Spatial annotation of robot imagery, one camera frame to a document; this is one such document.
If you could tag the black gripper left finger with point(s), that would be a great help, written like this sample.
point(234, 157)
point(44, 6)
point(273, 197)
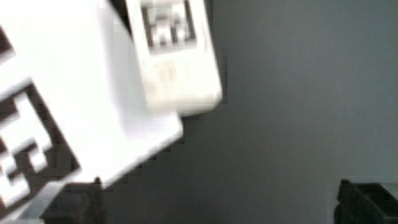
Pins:
point(76, 207)

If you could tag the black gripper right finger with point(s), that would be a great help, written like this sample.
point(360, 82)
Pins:
point(366, 203)

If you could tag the white table leg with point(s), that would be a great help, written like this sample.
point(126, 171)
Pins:
point(175, 55)

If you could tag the white sheet with tags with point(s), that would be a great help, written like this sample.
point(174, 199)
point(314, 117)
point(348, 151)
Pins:
point(78, 133)

